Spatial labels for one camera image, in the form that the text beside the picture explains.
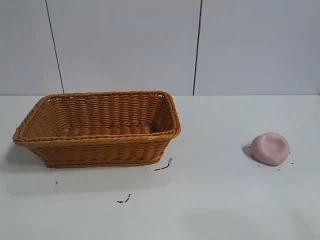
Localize pink peach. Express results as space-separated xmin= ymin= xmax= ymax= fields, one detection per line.
xmin=250 ymin=133 xmax=290 ymax=167

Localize brown woven wicker basket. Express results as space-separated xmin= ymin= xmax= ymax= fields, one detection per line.
xmin=12 ymin=90 xmax=182 ymax=169

